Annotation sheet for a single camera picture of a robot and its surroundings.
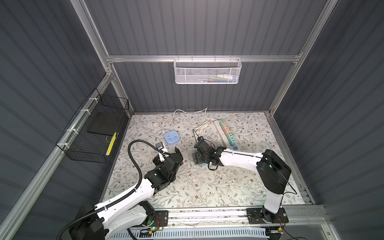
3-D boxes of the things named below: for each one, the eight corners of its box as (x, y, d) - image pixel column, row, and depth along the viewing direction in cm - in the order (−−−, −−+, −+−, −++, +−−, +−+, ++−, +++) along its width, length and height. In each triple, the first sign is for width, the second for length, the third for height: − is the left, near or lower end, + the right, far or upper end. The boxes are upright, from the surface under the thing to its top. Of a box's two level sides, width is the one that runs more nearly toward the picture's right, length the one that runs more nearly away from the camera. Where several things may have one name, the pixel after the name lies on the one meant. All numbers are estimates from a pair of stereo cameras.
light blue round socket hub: (168, 146, 102) (167, 143, 100) (163, 136, 108) (162, 133, 105) (181, 140, 106) (181, 137, 103) (176, 131, 111) (175, 128, 108)
